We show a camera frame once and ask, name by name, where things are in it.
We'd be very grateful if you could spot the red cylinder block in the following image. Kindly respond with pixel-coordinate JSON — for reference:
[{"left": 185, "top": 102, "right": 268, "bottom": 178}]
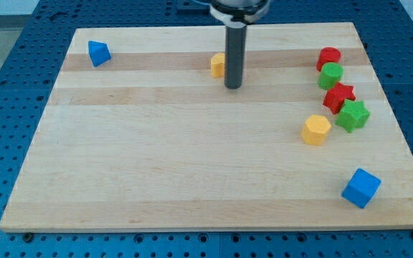
[{"left": 316, "top": 47, "right": 342, "bottom": 72}]

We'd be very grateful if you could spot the blue triangular prism block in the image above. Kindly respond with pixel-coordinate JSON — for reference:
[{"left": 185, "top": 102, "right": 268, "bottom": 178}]
[{"left": 88, "top": 41, "right": 111, "bottom": 67}]

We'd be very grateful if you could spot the green star block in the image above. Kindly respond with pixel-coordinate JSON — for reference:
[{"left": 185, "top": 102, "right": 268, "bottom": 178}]
[{"left": 336, "top": 100, "right": 370, "bottom": 133}]

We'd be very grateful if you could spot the yellow hexagon block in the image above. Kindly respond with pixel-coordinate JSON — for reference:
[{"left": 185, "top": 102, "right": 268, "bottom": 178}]
[{"left": 301, "top": 115, "right": 332, "bottom": 145}]

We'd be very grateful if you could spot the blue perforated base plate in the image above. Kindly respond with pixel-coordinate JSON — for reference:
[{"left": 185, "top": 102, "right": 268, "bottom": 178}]
[{"left": 0, "top": 1, "right": 413, "bottom": 257}]

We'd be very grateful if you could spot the red star block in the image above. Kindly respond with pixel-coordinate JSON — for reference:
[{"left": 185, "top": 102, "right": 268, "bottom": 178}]
[{"left": 323, "top": 82, "right": 356, "bottom": 115}]

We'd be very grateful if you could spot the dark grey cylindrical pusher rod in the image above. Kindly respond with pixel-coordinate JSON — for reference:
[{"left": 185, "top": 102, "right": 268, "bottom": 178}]
[{"left": 224, "top": 26, "right": 247, "bottom": 90}]

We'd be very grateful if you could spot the blue cube block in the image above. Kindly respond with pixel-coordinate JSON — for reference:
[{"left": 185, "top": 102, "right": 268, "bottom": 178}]
[{"left": 341, "top": 168, "right": 381, "bottom": 209}]

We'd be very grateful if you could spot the light wooden board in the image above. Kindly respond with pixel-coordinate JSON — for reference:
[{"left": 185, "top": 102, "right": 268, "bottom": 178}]
[{"left": 0, "top": 22, "right": 413, "bottom": 233}]

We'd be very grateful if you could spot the yellow heart block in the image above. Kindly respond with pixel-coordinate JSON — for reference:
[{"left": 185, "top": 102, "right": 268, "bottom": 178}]
[{"left": 210, "top": 52, "right": 225, "bottom": 78}]

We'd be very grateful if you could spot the green cylinder block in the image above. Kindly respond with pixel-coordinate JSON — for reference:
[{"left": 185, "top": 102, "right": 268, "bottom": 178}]
[{"left": 318, "top": 62, "right": 343, "bottom": 90}]

